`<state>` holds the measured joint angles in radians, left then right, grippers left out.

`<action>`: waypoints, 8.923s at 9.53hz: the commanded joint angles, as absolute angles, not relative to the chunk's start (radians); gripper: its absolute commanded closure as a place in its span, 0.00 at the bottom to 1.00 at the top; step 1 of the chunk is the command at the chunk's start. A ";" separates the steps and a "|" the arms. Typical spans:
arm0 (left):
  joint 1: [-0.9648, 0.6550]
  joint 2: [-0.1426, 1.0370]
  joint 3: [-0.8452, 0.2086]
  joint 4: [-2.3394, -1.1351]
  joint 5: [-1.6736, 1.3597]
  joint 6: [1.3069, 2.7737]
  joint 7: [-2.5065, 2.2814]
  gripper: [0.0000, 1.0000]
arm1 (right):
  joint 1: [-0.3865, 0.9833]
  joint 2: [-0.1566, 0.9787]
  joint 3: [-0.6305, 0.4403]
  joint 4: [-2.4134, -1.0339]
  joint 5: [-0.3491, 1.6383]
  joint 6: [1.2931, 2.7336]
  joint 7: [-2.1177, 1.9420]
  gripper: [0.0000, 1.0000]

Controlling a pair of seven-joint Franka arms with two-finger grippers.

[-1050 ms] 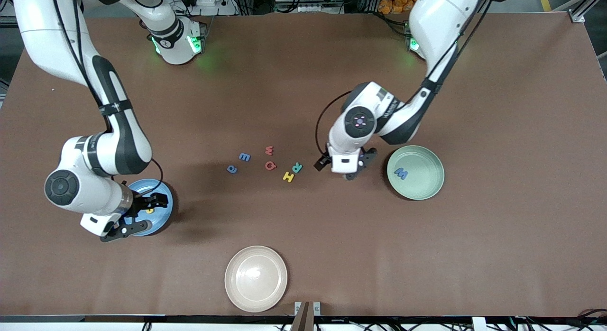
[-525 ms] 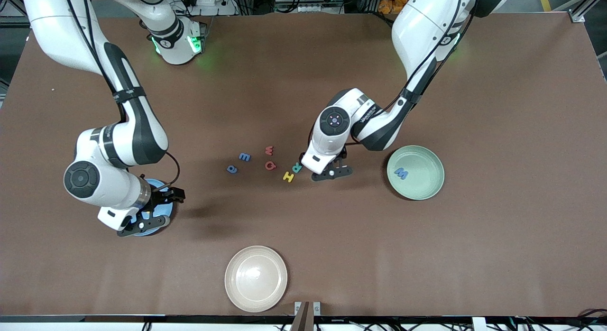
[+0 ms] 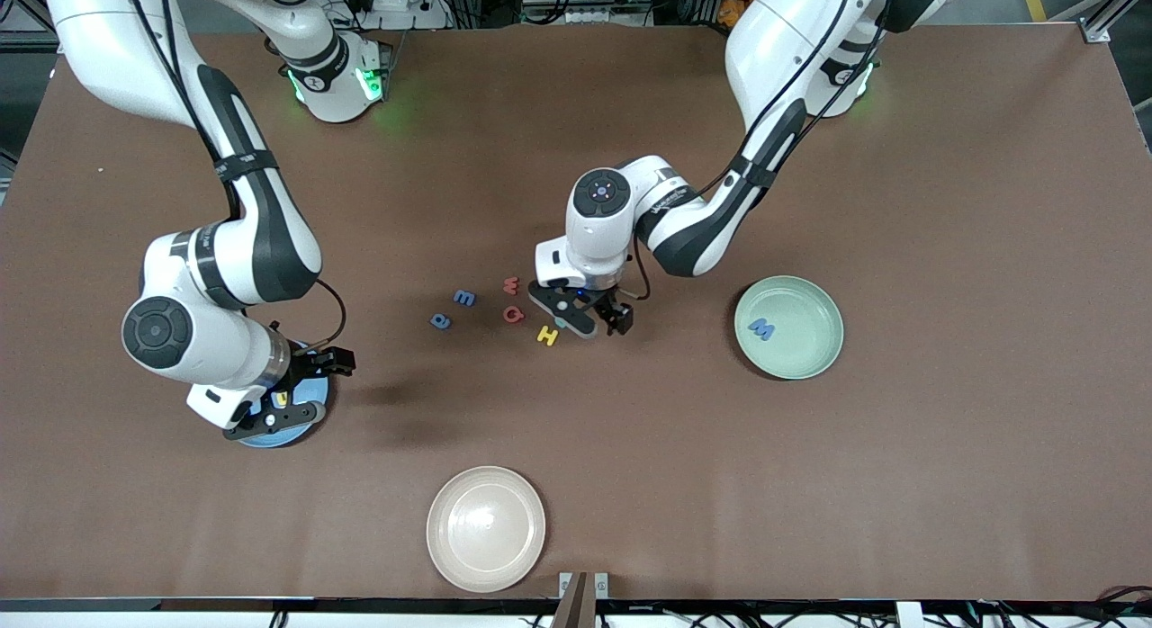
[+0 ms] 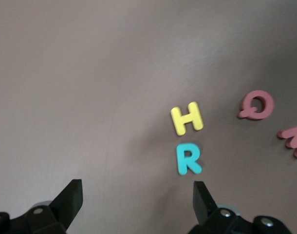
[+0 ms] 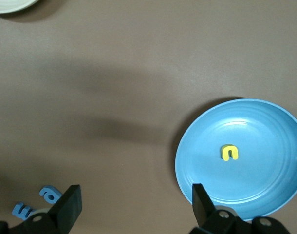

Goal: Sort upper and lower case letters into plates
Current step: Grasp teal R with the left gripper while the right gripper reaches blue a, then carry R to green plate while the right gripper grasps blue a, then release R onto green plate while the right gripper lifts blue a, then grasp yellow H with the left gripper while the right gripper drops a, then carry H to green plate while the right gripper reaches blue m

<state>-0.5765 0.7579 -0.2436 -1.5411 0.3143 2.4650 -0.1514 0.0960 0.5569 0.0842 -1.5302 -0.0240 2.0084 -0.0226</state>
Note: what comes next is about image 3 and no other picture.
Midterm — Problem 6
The blue plate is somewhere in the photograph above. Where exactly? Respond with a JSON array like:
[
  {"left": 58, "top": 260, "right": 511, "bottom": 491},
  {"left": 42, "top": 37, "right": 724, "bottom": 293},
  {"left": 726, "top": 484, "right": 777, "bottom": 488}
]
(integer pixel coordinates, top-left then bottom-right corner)
[{"left": 236, "top": 340, "right": 332, "bottom": 449}]

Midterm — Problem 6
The green plate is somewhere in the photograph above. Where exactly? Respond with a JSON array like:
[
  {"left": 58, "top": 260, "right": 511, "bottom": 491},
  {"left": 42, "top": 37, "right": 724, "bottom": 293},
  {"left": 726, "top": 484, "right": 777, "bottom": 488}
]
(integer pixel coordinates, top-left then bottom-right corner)
[{"left": 733, "top": 275, "right": 845, "bottom": 381}]

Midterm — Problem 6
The beige plate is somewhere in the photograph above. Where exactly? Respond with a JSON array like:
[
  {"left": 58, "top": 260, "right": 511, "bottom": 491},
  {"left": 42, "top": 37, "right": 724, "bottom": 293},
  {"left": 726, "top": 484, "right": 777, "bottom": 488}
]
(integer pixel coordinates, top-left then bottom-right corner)
[{"left": 426, "top": 466, "right": 547, "bottom": 594}]

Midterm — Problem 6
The white power strip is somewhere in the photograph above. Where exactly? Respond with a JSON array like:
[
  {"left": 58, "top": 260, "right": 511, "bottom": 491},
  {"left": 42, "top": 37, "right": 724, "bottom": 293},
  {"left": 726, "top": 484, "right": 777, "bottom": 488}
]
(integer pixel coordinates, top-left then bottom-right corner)
[{"left": 355, "top": 0, "right": 451, "bottom": 31}]

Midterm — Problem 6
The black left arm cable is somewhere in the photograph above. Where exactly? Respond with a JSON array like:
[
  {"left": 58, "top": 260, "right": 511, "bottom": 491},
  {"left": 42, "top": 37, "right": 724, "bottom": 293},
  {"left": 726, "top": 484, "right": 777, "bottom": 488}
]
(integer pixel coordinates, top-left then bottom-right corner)
[{"left": 630, "top": 0, "right": 901, "bottom": 302}]

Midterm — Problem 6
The metal bracket with bar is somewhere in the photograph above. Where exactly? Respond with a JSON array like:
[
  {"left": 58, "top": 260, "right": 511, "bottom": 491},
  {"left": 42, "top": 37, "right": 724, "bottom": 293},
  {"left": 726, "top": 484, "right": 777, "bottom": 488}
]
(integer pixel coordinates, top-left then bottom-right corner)
[{"left": 551, "top": 571, "right": 610, "bottom": 628}]

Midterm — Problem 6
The aluminium frame profile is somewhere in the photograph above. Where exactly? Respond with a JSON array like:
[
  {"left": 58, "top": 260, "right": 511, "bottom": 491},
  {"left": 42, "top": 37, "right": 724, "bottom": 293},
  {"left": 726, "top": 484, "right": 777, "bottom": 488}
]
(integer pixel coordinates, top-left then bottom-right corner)
[
  {"left": 0, "top": 0, "right": 59, "bottom": 55},
  {"left": 1075, "top": 0, "right": 1152, "bottom": 44}
]

